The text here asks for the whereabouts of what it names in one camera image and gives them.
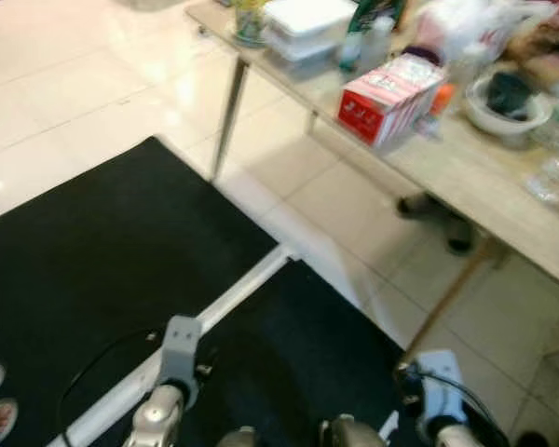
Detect robot left leg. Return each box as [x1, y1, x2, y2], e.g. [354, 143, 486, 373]
[216, 427, 260, 447]

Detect robot leg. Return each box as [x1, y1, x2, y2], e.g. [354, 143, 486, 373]
[320, 415, 389, 447]
[216, 427, 260, 447]

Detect black floor mat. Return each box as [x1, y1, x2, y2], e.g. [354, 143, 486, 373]
[91, 259, 546, 447]
[0, 137, 279, 447]

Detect robot right leg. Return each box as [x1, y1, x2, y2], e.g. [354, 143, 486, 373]
[320, 415, 389, 447]

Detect dark shoe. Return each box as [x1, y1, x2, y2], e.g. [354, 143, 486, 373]
[397, 193, 441, 223]
[444, 219, 477, 255]

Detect light wooden dining table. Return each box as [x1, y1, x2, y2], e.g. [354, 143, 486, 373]
[184, 0, 559, 366]

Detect red white striped carton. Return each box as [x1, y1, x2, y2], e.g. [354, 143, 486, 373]
[337, 53, 445, 150]

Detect white ceramic bowl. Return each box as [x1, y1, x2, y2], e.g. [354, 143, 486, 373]
[464, 74, 553, 147]

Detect glass jar with yellow contents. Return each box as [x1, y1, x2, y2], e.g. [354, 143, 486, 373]
[231, 0, 271, 47]

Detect small orange capped bottle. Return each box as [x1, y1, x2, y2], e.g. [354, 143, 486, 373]
[417, 84, 456, 141]

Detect white stacked food containers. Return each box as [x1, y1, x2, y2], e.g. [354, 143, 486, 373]
[263, 0, 359, 64]

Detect dark blue cup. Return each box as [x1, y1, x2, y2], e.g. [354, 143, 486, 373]
[487, 72, 535, 120]

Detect dark purple bowl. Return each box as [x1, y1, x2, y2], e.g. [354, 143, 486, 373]
[405, 47, 443, 68]

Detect person in pink shirt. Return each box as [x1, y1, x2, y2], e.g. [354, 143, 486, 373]
[503, 0, 559, 92]

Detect green snack bag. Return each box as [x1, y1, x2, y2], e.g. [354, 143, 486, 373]
[340, 0, 407, 73]

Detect large white printed plastic bag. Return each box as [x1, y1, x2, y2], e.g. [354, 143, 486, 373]
[413, 0, 558, 68]

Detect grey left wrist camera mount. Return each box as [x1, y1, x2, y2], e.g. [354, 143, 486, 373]
[158, 316, 204, 408]

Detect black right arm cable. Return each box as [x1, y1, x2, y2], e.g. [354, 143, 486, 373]
[398, 365, 509, 447]

